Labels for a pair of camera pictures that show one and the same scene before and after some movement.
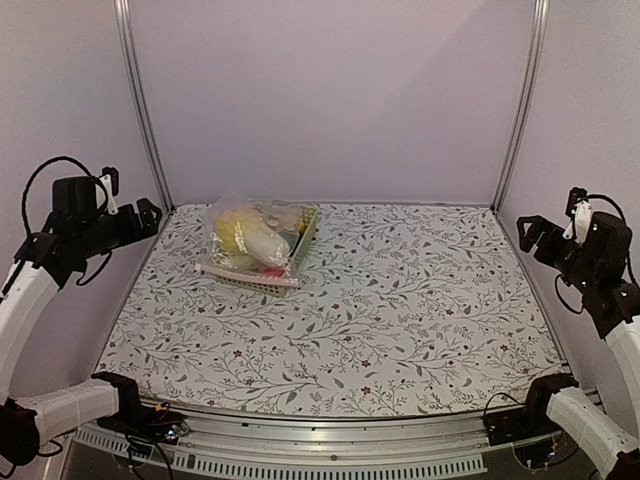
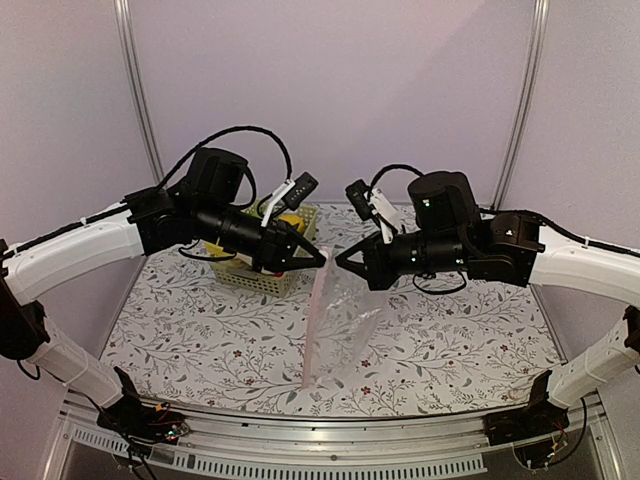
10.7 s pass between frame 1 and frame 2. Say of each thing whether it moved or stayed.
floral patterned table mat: stayed
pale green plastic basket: stayed
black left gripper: moved
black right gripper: moved
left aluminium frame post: stayed
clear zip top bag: moved
